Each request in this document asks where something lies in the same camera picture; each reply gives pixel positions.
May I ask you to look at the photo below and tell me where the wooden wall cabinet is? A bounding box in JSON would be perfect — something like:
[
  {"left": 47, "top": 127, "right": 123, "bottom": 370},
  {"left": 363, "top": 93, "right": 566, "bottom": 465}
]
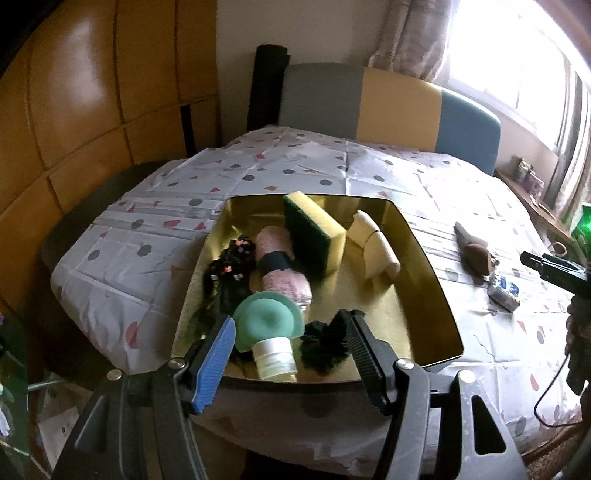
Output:
[{"left": 1, "top": 1, "right": 219, "bottom": 312}]

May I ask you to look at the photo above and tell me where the blue white tissue packet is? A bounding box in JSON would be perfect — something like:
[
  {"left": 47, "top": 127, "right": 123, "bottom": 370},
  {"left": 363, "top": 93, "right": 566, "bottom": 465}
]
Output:
[{"left": 487, "top": 273, "right": 520, "bottom": 312}]

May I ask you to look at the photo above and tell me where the black rolled mat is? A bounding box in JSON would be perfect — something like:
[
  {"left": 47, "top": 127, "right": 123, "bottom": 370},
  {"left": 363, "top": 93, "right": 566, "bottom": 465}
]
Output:
[{"left": 246, "top": 44, "right": 290, "bottom": 131}]

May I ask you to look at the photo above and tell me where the black cable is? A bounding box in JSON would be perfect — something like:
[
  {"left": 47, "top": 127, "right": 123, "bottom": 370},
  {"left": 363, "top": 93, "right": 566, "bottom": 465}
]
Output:
[{"left": 533, "top": 352, "right": 584, "bottom": 429}]

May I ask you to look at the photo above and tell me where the green silicone cap bottle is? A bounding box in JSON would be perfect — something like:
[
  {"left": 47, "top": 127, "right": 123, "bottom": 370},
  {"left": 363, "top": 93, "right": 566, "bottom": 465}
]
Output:
[{"left": 232, "top": 291, "right": 304, "bottom": 383}]

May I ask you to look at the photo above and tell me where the floral window curtain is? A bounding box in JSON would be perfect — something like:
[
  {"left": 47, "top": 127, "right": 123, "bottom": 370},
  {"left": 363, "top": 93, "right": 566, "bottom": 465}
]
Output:
[{"left": 369, "top": 0, "right": 457, "bottom": 82}]

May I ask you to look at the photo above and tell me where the beige cloth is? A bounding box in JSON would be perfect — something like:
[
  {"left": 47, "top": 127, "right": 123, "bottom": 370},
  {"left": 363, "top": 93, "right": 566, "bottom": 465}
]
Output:
[{"left": 348, "top": 210, "right": 401, "bottom": 283}]

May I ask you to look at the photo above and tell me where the wooden side shelf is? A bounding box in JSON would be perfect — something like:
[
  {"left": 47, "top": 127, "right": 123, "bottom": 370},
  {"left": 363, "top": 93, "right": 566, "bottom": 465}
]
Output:
[{"left": 495, "top": 170, "right": 572, "bottom": 243}]

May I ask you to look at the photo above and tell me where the grey yellow blue sofa backrest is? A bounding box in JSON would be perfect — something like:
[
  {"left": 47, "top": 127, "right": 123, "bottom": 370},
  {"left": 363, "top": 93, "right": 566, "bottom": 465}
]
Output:
[{"left": 279, "top": 63, "right": 501, "bottom": 175}]

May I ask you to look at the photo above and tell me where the pink rolled towel with band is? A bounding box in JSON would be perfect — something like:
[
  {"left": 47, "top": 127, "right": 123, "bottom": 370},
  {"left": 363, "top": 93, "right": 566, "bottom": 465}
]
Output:
[{"left": 254, "top": 226, "right": 312, "bottom": 310}]

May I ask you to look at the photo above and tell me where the small brown plush toy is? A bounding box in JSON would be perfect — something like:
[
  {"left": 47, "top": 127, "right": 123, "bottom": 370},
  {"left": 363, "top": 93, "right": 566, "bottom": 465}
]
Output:
[{"left": 454, "top": 222, "right": 498, "bottom": 277}]

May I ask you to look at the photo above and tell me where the black knitted cloth with dots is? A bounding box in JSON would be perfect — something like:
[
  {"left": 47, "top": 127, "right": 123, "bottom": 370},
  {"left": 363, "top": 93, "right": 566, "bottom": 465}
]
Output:
[{"left": 192, "top": 235, "right": 256, "bottom": 335}]

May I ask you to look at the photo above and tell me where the green and yellow scrub sponge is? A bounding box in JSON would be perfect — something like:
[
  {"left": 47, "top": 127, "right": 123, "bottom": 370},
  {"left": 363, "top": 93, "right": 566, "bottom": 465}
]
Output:
[{"left": 283, "top": 191, "right": 346, "bottom": 281}]

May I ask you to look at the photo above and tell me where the gold metal tray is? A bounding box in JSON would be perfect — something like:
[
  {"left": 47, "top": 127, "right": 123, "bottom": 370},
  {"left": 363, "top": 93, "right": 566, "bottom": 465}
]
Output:
[{"left": 171, "top": 194, "right": 464, "bottom": 371}]

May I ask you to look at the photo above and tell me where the patterned white tablecloth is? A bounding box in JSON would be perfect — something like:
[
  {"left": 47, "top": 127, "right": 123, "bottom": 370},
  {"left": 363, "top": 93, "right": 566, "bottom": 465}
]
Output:
[{"left": 51, "top": 127, "right": 581, "bottom": 476}]

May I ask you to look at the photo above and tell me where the black mesh scrubber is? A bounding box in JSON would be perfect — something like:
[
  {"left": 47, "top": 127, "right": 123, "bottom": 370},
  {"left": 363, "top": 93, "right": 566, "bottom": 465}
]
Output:
[{"left": 301, "top": 309, "right": 351, "bottom": 375}]

